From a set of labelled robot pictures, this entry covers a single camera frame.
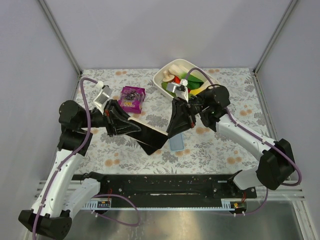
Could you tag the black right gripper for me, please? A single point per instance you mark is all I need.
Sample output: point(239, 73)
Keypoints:
point(188, 113)

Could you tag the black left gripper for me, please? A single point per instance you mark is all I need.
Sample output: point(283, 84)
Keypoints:
point(109, 121)

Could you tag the light blue phone case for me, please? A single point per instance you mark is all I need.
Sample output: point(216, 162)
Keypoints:
point(176, 143)

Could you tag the black smartphone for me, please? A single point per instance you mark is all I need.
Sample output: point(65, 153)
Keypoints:
point(148, 134)

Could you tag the black phone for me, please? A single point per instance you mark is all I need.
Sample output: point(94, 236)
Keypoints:
point(149, 150)

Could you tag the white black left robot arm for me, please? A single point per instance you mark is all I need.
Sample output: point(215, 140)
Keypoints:
point(52, 214)

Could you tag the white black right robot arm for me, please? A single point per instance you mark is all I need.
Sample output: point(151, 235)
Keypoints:
point(276, 162)

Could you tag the purple snack box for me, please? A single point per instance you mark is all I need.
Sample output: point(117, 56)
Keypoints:
point(131, 99)

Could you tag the yellow toy pepper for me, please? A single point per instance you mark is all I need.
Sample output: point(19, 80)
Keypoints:
point(196, 91)

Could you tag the green toy pea pod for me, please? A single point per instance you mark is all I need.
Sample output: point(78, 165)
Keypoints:
point(164, 86)

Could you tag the toy bok choy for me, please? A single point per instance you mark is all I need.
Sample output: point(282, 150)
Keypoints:
point(181, 72)

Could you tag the toy carrot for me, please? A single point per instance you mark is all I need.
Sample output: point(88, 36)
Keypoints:
point(177, 80)

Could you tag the toy mushroom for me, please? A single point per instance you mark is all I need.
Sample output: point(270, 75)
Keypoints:
point(167, 77)

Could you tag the white plastic basin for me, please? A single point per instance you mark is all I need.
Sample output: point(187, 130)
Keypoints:
point(158, 77)

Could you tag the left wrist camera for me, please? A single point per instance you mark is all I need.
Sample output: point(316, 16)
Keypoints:
point(103, 96)

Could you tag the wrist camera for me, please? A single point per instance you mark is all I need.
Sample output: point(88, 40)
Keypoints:
point(103, 96)
point(180, 90)

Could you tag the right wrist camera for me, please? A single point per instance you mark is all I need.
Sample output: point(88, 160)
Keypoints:
point(180, 90)

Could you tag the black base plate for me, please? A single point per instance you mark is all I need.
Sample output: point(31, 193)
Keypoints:
point(130, 186)

